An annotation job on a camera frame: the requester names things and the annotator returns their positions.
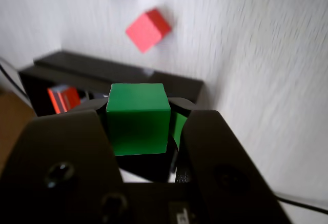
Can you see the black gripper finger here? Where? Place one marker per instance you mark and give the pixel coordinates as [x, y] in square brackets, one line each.
[51, 170]
[220, 162]

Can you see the green wooden cube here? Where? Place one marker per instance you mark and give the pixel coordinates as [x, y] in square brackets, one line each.
[138, 121]

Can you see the red wooden cube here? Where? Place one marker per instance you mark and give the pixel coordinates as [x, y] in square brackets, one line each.
[146, 31]

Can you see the black open box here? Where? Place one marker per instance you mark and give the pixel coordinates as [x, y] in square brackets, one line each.
[102, 66]

